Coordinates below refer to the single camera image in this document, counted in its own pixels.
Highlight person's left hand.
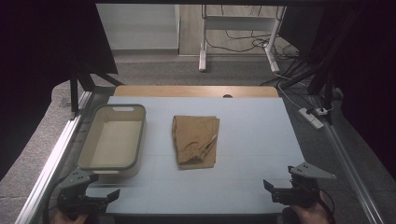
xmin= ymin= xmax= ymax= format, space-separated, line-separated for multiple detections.
xmin=50 ymin=212 xmax=91 ymax=224

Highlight aluminium rail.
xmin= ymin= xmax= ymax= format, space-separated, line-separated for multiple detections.
xmin=310 ymin=95 xmax=385 ymax=224
xmin=14 ymin=91 xmax=94 ymax=224

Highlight white table mat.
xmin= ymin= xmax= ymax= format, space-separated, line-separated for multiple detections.
xmin=85 ymin=95 xmax=307 ymax=216

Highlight person's right hand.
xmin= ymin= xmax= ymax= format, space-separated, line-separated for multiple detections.
xmin=290 ymin=191 xmax=332 ymax=224

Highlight white desk frame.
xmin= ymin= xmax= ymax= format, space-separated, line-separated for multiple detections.
xmin=198 ymin=4 xmax=288 ymax=75

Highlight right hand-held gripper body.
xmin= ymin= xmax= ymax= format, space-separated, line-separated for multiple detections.
xmin=271 ymin=161 xmax=337 ymax=207

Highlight black floor cable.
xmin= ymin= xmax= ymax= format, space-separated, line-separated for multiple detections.
xmin=205 ymin=4 xmax=302 ymax=61

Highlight white cabinet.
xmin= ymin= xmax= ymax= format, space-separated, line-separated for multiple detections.
xmin=95 ymin=3 xmax=181 ymax=51

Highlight black stand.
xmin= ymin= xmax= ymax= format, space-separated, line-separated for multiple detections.
xmin=68 ymin=60 xmax=125 ymax=114
xmin=279 ymin=6 xmax=365 ymax=126

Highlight wooden table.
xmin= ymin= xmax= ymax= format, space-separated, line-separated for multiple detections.
xmin=112 ymin=85 xmax=280 ymax=99

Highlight white power strip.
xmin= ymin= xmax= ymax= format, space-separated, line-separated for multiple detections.
xmin=298 ymin=107 xmax=325 ymax=131

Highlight black curtain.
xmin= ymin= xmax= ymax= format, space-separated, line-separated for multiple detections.
xmin=0 ymin=0 xmax=120 ymax=181
xmin=276 ymin=4 xmax=396 ymax=181

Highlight white cable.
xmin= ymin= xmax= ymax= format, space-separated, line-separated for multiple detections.
xmin=276 ymin=72 xmax=304 ymax=110

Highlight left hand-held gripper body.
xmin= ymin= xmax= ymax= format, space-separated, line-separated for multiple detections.
xmin=56 ymin=167 xmax=108 ymax=217

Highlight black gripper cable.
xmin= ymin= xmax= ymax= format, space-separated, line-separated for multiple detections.
xmin=42 ymin=175 xmax=69 ymax=224
xmin=318 ymin=188 xmax=336 ymax=224

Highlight brown pants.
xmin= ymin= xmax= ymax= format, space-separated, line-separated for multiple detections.
xmin=171 ymin=115 xmax=220 ymax=170

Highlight beige basket with grey rim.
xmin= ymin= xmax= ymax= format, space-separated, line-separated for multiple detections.
xmin=77 ymin=104 xmax=148 ymax=179

